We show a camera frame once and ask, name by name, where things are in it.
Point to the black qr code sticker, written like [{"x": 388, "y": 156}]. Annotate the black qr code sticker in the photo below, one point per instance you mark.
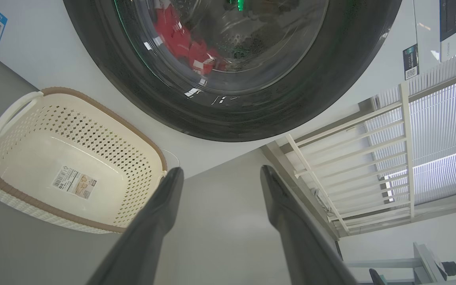
[{"x": 411, "y": 61}]

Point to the white desk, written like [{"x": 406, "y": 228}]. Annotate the white desk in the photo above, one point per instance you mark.
[{"x": 426, "y": 261}]

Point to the red garment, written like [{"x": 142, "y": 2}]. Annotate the red garment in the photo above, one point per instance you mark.
[{"x": 176, "y": 39}]

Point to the white washing machine body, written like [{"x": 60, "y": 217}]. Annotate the white washing machine body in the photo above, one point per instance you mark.
[{"x": 73, "y": 59}]

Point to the small black desk object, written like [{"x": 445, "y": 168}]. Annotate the small black desk object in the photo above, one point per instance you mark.
[{"x": 451, "y": 269}]

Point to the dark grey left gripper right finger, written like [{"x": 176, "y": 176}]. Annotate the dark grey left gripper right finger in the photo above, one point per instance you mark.
[{"x": 303, "y": 245}]

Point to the cream perforated laundry basket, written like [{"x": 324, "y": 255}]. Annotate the cream perforated laundry basket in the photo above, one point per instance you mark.
[{"x": 34, "y": 150}]

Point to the white window blinds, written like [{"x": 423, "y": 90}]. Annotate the white window blinds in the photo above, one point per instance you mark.
[{"x": 445, "y": 118}]

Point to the dark office chair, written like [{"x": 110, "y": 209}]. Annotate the dark office chair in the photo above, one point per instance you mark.
[{"x": 376, "y": 277}]

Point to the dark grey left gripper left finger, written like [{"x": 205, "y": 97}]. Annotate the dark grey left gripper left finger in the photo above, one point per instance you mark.
[{"x": 145, "y": 237}]

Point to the white product label sticker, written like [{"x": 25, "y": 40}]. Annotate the white product label sticker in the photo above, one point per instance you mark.
[{"x": 73, "y": 183}]

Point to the small grey flat device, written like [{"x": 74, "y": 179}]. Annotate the small grey flat device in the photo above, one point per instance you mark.
[{"x": 320, "y": 200}]

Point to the washing machine door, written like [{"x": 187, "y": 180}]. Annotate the washing machine door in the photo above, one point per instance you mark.
[{"x": 133, "y": 79}]

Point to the white metal railing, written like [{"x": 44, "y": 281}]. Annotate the white metal railing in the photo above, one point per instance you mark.
[{"x": 406, "y": 158}]

